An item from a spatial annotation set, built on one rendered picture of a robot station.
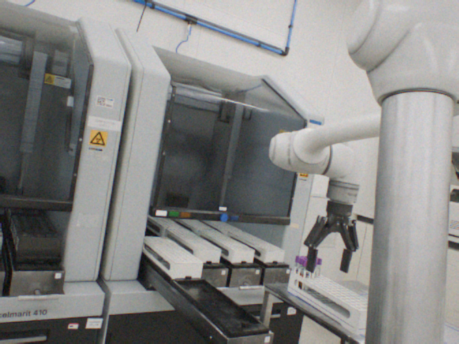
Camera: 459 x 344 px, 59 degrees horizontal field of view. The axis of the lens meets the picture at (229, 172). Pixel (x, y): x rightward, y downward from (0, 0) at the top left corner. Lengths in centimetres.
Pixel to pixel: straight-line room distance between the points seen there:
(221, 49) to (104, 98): 158
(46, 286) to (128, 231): 30
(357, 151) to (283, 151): 22
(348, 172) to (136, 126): 67
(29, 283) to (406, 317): 98
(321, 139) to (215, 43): 181
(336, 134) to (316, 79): 227
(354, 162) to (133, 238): 74
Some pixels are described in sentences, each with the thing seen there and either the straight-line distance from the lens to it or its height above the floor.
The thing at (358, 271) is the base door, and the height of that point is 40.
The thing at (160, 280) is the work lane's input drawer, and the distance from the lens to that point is 131.
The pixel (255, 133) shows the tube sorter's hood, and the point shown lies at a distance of 153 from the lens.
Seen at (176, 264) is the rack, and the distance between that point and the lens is 126.
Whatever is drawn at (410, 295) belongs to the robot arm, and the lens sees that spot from 60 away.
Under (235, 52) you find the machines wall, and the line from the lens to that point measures 283.
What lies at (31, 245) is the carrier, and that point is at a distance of 131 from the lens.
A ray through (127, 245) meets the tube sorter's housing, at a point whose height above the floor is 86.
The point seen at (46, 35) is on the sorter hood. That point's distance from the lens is 142.
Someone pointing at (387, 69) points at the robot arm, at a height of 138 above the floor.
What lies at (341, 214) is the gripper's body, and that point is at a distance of 121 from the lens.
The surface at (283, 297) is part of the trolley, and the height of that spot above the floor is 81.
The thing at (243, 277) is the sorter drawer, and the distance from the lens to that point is 154.
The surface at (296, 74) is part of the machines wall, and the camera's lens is 314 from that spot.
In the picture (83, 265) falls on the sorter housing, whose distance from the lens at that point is 138.
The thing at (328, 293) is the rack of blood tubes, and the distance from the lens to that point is 121.
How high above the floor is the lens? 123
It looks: 3 degrees down
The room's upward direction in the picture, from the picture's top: 10 degrees clockwise
